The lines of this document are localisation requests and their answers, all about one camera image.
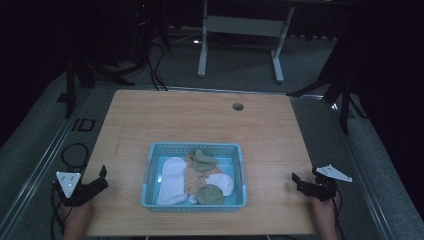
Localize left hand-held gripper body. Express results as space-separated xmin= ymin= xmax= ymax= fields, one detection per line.
xmin=52 ymin=171 xmax=101 ymax=207

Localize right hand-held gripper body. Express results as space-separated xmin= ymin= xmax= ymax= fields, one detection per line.
xmin=300 ymin=164 xmax=354 ymax=203

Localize person's right hand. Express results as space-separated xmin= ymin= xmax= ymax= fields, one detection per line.
xmin=311 ymin=191 xmax=342 ymax=217

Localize person's left hand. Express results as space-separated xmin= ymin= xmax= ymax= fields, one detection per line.
xmin=61 ymin=198 xmax=95 ymax=223

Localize light blue plastic basket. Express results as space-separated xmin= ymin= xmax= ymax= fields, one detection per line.
xmin=140 ymin=141 xmax=249 ymax=213

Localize long white sock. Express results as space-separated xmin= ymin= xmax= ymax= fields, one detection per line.
xmin=155 ymin=156 xmax=188 ymax=206

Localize short white sock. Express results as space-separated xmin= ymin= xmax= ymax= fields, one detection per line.
xmin=187 ymin=173 xmax=235 ymax=205

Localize green sock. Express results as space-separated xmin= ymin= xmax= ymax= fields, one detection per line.
xmin=187 ymin=148 xmax=219 ymax=174
xmin=194 ymin=183 xmax=225 ymax=206

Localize black tripod stand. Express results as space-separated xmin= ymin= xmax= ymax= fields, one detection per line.
xmin=57 ymin=49 xmax=136 ymax=120
xmin=287 ymin=63 xmax=368 ymax=135

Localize peach sock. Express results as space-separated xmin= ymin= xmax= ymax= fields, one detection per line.
xmin=183 ymin=154 xmax=223 ymax=197

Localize looped black floor cable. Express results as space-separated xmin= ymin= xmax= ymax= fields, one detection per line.
xmin=60 ymin=142 xmax=90 ymax=170

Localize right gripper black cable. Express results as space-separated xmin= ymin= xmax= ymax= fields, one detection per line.
xmin=330 ymin=188 xmax=347 ymax=240

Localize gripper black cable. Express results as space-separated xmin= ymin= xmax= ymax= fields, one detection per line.
xmin=49 ymin=181 xmax=68 ymax=240
xmin=330 ymin=188 xmax=347 ymax=240

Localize metal floor rail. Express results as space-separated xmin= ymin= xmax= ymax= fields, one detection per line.
xmin=328 ymin=99 xmax=398 ymax=240
xmin=0 ymin=87 xmax=94 ymax=231

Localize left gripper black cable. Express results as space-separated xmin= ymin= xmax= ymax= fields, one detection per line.
xmin=49 ymin=181 xmax=68 ymax=240

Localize black rectangular floor bracket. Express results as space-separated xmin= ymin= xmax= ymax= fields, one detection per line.
xmin=70 ymin=117 xmax=97 ymax=132

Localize black floor cables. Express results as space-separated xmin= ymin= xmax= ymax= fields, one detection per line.
xmin=145 ymin=41 xmax=169 ymax=92

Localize white desk frame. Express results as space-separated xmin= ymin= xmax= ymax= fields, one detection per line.
xmin=197 ymin=0 xmax=296 ymax=85

